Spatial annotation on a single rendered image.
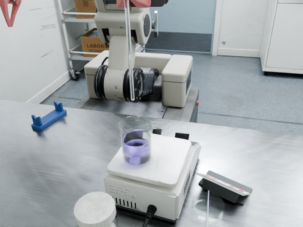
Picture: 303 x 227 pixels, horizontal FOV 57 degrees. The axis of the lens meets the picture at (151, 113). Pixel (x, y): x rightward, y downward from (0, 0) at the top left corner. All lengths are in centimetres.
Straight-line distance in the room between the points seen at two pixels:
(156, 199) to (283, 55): 260
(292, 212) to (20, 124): 66
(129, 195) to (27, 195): 21
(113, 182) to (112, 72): 90
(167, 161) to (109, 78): 89
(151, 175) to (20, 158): 34
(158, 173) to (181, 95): 109
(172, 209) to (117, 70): 95
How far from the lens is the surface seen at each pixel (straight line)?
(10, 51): 235
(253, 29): 346
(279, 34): 290
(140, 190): 46
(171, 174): 45
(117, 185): 48
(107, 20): 133
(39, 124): 77
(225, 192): 53
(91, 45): 282
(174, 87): 151
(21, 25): 245
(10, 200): 60
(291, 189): 60
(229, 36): 348
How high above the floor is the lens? 115
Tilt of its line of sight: 31 degrees down
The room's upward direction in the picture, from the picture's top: 2 degrees counter-clockwise
